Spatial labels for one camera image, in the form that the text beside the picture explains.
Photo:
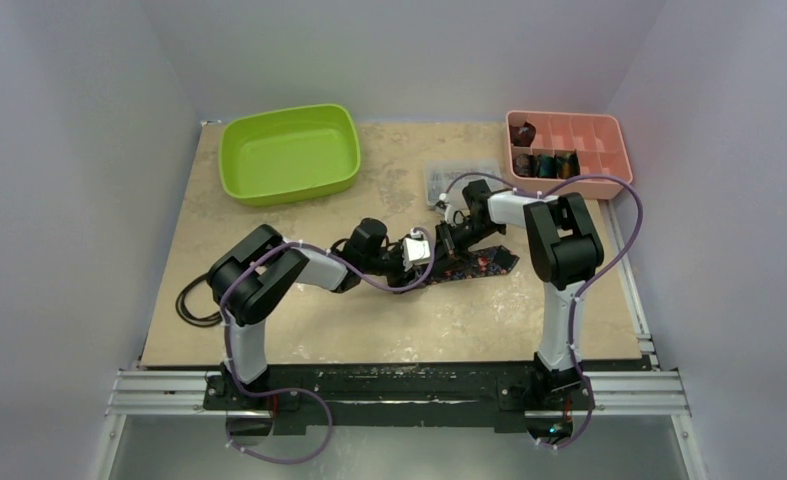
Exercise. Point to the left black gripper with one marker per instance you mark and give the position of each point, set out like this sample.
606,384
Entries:
398,280

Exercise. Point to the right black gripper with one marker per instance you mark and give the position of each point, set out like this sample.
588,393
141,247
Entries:
448,237

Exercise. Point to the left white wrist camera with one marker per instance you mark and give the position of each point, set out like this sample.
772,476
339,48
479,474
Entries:
417,248

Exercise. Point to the rolled dark gold tie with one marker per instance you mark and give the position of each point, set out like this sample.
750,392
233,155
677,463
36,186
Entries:
567,165

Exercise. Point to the dark floral patterned tie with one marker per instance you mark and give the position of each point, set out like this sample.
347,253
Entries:
482,263

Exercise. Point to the pink divided organizer tray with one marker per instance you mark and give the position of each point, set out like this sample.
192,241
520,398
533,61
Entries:
596,138

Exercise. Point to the green plastic tub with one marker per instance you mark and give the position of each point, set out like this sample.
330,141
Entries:
289,155

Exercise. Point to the rolled dark red tie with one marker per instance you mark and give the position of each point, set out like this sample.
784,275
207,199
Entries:
522,135

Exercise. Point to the aluminium frame rail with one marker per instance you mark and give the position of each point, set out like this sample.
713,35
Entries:
154,393

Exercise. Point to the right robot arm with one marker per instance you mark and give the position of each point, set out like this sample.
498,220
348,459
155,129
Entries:
565,251

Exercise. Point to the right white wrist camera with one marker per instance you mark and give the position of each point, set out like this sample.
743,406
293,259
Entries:
450,208

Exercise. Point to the rolled teal tie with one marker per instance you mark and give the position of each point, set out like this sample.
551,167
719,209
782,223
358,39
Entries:
546,166

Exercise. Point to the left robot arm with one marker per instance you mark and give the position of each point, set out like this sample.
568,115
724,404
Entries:
251,280

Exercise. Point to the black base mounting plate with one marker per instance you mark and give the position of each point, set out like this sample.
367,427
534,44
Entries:
505,396

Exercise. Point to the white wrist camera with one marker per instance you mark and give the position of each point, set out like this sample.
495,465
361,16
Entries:
417,248
450,208

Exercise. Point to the clear plastic parts box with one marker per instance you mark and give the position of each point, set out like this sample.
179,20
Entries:
438,174

